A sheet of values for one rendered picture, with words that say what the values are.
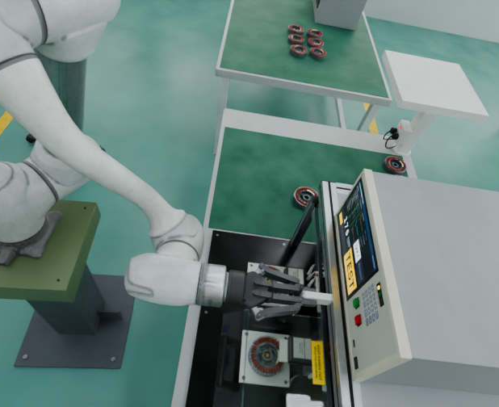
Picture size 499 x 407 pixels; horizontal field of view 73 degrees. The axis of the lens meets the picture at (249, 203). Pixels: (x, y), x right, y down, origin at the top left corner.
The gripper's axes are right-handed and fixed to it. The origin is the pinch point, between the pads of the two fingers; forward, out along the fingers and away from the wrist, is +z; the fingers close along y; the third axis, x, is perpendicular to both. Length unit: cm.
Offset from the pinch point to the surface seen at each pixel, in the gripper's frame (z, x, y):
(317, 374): 3.3, -11.6, 13.0
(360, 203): 9.4, 9.2, -21.3
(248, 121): -16, -43, -111
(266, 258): -4, -41, -31
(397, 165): 60, -40, -92
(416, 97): 43, 3, -84
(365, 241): 9.4, 8.5, -11.2
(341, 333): 7.8, -6.6, 4.8
